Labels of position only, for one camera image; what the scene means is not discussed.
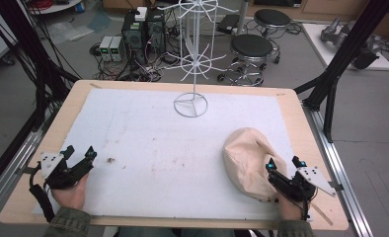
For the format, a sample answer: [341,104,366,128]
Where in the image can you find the white box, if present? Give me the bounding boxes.
[134,6,148,23]

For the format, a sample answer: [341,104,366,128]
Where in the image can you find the aluminium rail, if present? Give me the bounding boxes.
[0,127,45,221]
[302,105,374,237]

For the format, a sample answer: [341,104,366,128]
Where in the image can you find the black wrist strap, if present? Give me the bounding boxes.
[29,166,57,223]

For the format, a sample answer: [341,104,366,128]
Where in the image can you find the person's left hand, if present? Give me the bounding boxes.
[50,173,90,211]

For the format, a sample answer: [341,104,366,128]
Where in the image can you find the white foam mat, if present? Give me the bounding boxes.
[33,88,314,221]

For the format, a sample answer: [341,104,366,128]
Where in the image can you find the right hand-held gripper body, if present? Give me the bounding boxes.
[280,166,338,202]

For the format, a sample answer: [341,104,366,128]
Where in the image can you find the black computer tower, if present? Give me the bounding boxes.
[146,8,167,55]
[121,11,149,65]

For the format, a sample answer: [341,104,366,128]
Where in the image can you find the white floor platform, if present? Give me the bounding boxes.
[301,23,389,72]

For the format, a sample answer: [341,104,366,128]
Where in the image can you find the white wire hanging rack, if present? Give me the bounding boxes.
[157,0,240,119]

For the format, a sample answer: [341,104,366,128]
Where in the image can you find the beige cloth hat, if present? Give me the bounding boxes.
[222,127,297,202]

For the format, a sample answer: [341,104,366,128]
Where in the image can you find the black flat box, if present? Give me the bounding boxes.
[216,13,241,35]

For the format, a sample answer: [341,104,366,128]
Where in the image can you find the person's right hand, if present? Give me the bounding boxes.
[275,192,306,221]

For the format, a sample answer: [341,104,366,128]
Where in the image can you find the grey power supply unit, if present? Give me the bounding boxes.
[109,36,126,62]
[99,36,114,62]

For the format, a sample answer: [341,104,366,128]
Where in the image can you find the tangle of floor cables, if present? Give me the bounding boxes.
[90,42,191,83]

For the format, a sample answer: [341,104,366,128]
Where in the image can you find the wooden table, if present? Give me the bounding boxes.
[0,79,350,231]

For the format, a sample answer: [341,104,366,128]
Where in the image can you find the black metal frame stand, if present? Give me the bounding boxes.
[294,0,389,144]
[0,0,82,196]

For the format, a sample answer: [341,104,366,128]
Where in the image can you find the thin wooden stick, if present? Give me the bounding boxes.
[310,202,335,227]

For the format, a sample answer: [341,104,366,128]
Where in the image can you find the black round stool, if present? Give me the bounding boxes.
[253,8,292,39]
[216,34,280,87]

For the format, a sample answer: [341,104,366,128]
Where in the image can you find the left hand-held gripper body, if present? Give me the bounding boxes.
[39,151,94,191]

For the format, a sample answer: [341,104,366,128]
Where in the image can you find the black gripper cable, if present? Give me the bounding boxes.
[299,186,310,221]

